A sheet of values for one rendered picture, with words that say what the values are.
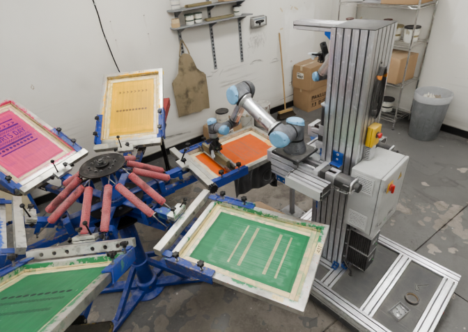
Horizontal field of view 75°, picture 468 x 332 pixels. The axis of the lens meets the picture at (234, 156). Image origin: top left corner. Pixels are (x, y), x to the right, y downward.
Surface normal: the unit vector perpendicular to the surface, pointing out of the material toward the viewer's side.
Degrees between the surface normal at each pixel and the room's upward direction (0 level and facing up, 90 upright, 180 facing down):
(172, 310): 0
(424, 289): 0
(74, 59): 90
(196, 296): 0
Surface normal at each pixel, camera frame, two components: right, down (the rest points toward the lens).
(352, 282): -0.09, -0.84
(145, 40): 0.56, 0.40
